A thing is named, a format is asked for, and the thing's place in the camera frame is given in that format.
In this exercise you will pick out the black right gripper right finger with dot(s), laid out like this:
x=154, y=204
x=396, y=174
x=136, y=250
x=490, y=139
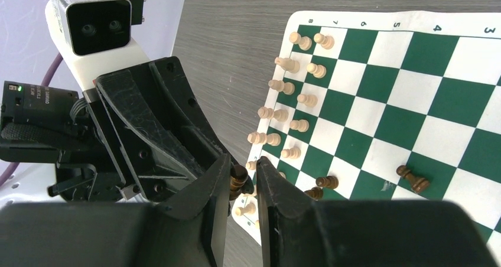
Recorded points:
x=297, y=230

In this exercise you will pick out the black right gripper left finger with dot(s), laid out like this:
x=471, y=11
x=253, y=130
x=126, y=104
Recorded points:
x=188, y=229

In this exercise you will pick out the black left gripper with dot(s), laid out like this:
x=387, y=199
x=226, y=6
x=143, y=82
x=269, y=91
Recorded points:
x=146, y=120

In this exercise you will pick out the dark brown chess piece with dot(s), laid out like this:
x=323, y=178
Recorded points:
x=315, y=193
x=418, y=184
x=238, y=177
x=329, y=181

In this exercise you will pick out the cream chess piece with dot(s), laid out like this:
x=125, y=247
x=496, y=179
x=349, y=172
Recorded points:
x=256, y=138
x=280, y=86
x=303, y=42
x=280, y=115
x=287, y=64

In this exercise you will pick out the green white chess mat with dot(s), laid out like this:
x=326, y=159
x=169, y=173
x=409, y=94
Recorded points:
x=377, y=90

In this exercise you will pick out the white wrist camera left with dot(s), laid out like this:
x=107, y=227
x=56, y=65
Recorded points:
x=94, y=37

